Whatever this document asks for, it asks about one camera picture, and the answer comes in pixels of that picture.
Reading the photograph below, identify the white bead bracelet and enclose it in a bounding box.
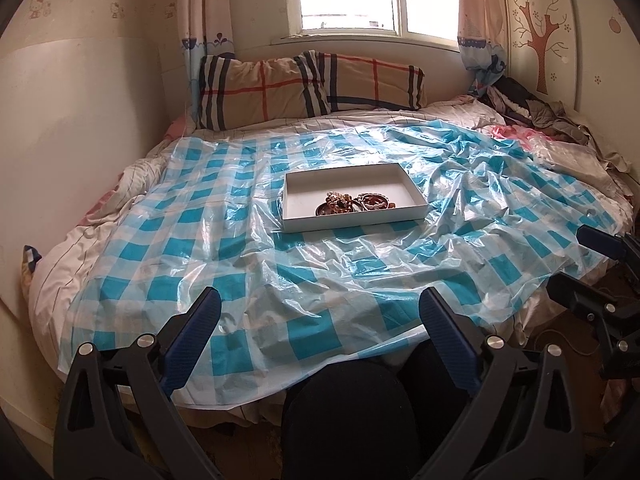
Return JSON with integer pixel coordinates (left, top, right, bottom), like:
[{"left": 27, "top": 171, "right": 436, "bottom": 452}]
[{"left": 357, "top": 192, "right": 399, "bottom": 213}]

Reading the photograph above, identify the brown bead bracelet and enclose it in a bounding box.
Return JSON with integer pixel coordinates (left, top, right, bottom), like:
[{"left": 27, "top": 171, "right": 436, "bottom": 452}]
[{"left": 314, "top": 190, "right": 364, "bottom": 217}]

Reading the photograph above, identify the pile of dark clothes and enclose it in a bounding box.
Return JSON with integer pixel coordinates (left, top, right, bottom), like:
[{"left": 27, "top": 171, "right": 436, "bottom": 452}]
[{"left": 480, "top": 76, "right": 631, "bottom": 174}]

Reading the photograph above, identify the blue checkered plastic sheet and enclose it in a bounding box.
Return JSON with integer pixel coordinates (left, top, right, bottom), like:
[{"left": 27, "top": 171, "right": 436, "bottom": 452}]
[{"left": 54, "top": 120, "right": 631, "bottom": 410}]

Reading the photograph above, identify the patterned curtain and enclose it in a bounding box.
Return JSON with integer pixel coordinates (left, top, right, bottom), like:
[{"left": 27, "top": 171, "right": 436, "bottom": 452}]
[{"left": 457, "top": 0, "right": 508, "bottom": 98}]

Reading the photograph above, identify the white shallow cardboard box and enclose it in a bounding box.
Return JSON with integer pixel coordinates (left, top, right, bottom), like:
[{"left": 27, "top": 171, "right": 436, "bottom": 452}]
[{"left": 281, "top": 162, "right": 427, "bottom": 233}]

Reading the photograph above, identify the plaid beige pillow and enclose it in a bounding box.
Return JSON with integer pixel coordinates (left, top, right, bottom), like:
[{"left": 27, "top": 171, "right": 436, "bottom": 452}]
[{"left": 193, "top": 50, "right": 427, "bottom": 131}]

